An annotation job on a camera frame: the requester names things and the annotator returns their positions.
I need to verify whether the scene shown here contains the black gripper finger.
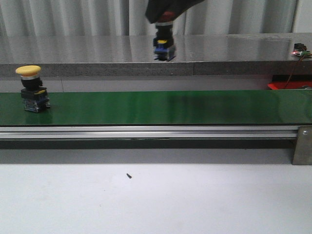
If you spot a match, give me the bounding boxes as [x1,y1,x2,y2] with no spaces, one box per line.
[170,0,204,20]
[145,0,175,23]

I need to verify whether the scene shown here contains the red mushroom push button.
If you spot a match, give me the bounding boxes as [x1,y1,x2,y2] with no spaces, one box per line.
[153,11,176,61]

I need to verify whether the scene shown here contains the yellow mushroom push button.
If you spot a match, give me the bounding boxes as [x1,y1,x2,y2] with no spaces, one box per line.
[16,65,51,113]

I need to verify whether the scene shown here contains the grey stone shelf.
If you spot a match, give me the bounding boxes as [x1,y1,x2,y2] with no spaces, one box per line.
[0,33,312,77]

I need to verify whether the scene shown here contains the red plastic bin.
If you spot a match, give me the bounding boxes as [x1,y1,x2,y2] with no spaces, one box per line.
[267,75,312,90]

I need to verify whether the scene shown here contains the small green circuit board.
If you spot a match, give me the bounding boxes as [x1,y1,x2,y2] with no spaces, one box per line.
[292,43,312,57]

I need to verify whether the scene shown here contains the grey pleated curtain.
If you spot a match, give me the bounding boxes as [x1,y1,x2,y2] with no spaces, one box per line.
[0,0,298,37]

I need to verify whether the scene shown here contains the green conveyor belt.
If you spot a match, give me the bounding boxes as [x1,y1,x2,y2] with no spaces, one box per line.
[0,90,312,126]

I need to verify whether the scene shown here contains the thin brown cable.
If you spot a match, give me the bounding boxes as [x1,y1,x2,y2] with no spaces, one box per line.
[283,55,304,90]

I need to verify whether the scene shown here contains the aluminium conveyor frame rail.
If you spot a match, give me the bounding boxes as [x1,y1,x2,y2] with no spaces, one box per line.
[0,125,299,139]

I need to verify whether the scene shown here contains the metal conveyor support bracket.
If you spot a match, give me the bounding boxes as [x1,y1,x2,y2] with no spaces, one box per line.
[292,126,312,165]

